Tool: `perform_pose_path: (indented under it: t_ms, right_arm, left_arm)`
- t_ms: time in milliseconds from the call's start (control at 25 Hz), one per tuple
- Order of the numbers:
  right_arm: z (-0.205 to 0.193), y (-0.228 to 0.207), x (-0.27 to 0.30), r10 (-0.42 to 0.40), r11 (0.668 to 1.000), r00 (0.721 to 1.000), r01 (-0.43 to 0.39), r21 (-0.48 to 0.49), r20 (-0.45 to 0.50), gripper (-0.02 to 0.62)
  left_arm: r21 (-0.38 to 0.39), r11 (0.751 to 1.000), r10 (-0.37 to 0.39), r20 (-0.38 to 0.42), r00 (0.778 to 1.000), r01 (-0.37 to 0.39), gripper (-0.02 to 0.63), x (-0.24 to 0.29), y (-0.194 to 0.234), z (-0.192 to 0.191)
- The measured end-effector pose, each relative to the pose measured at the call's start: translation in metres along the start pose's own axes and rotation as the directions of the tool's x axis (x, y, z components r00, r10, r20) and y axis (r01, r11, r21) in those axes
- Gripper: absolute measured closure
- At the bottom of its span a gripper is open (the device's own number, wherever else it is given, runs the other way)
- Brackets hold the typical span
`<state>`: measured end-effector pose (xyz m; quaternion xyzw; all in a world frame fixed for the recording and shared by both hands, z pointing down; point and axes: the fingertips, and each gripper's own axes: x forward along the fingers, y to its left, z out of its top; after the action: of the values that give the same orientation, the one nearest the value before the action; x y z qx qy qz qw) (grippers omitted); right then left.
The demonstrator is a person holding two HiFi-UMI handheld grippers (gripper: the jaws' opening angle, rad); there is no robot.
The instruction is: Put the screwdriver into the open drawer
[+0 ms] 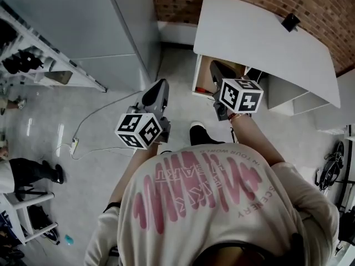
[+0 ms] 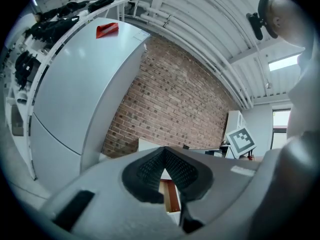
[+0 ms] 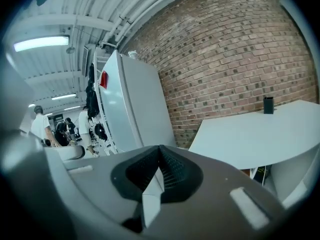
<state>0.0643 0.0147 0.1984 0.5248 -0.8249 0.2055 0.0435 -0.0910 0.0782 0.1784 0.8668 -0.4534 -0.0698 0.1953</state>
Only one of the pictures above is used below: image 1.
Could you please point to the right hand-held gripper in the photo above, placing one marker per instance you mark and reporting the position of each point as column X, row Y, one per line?
column 241, row 96

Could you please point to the white desk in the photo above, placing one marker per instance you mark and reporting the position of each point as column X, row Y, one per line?
column 263, row 43

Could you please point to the small teal object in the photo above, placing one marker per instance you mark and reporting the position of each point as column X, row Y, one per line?
column 69, row 239

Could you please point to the white perforated metal shelf rack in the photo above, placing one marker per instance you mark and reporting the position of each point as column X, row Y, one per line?
column 80, row 80

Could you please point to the black floor bag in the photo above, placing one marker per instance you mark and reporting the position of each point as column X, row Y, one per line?
column 41, row 220

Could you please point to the white desk drawer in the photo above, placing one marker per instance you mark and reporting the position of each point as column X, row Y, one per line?
column 205, row 73

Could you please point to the person's left forearm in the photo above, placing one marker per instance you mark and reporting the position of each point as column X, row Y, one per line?
column 130, row 176

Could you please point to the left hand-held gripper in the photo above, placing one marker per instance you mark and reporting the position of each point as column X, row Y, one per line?
column 138, row 132

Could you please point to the person's black trousers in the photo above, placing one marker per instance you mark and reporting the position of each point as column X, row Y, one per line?
column 202, row 137

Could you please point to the person's white shoe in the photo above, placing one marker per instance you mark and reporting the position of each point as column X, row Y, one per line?
column 197, row 123

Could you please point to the small black box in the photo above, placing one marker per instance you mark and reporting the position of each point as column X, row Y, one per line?
column 290, row 23

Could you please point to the person's right forearm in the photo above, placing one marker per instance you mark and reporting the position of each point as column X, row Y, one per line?
column 255, row 140

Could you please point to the person's white printed shirt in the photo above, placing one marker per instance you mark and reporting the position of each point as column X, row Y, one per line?
column 208, row 217

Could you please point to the white table frame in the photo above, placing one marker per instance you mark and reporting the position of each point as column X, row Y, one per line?
column 19, row 204

